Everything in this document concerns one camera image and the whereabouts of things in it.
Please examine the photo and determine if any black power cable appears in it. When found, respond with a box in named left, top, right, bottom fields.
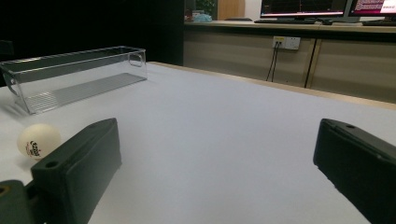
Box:
left=271, top=42, right=281, bottom=83
left=265, top=42, right=278, bottom=82

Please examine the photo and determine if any computer monitor with pink window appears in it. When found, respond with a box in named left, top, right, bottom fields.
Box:
left=348, top=0, right=396, bottom=18

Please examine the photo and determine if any white wall socket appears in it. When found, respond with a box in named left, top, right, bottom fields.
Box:
left=272, top=35, right=302, bottom=50

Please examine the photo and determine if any black curtain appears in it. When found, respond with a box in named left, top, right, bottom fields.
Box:
left=0, top=0, right=185, bottom=88

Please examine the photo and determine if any clear plastic container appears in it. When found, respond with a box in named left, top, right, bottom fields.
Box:
left=0, top=45, right=149, bottom=116

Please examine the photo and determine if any white table tennis ball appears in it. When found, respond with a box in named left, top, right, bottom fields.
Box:
left=16, top=123, right=63, bottom=161

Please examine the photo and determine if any light blue object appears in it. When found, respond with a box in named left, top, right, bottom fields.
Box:
left=192, top=13, right=213, bottom=23

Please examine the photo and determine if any green plant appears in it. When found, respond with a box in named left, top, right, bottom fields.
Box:
left=195, top=0, right=218, bottom=15

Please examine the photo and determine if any black keyboard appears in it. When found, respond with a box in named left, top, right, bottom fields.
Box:
left=361, top=20, right=396, bottom=27
left=253, top=18, right=318, bottom=25

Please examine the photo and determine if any beige wooden counter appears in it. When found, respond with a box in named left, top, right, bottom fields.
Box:
left=183, top=20, right=396, bottom=105

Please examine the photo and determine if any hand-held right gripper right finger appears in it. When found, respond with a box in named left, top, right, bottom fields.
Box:
left=312, top=118, right=396, bottom=224

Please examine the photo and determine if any wide computer monitor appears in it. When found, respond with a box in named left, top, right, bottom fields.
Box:
left=260, top=0, right=349, bottom=19

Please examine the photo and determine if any wooden door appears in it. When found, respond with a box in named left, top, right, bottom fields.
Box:
left=217, top=0, right=246, bottom=21

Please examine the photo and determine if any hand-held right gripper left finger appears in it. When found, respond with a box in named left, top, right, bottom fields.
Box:
left=30, top=117, right=123, bottom=224

